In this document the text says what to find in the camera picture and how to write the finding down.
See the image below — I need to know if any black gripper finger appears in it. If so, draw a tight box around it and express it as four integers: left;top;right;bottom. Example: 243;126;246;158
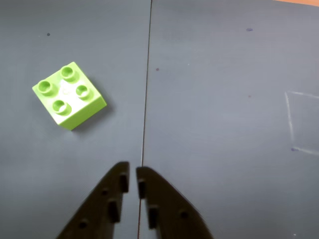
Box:
56;161;130;239
136;166;215;239

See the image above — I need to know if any green lego block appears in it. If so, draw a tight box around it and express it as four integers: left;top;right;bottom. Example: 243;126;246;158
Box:
31;61;108;131

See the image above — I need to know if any grey mat with chalk square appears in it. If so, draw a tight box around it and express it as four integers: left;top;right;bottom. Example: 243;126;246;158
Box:
137;0;319;239

